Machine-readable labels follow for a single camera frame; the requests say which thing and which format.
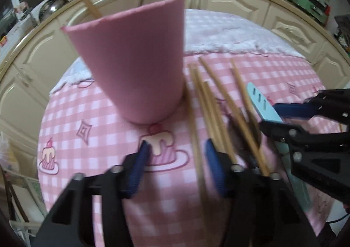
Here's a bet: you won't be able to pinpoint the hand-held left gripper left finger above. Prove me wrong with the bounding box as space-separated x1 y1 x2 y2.
31 140 152 247

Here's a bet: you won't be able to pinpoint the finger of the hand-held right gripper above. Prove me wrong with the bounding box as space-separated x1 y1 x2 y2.
273 88 350 125
259 121 350 204

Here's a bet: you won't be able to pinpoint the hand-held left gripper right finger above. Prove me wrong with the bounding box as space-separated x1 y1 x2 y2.
205 138 321 247

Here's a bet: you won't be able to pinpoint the light blue spatula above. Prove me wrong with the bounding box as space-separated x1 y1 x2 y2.
247 82 312 216

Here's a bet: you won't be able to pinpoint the pink cup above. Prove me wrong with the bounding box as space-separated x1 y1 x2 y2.
60 0 186 125

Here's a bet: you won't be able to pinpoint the pink checkered tablecloth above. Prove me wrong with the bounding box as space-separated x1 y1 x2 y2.
38 51 342 247

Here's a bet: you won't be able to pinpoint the white fluffy cloth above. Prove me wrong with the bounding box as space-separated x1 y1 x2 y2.
52 9 305 91

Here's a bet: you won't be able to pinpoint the green and black box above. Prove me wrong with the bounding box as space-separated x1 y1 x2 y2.
288 0 329 25

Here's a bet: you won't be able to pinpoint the grey storage rack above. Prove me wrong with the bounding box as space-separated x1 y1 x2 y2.
0 166 48 235

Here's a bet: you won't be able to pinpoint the cream kitchen base cabinets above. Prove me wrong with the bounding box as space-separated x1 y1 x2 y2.
0 0 350 182

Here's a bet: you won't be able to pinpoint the steel wok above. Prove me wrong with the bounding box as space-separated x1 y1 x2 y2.
38 0 69 22

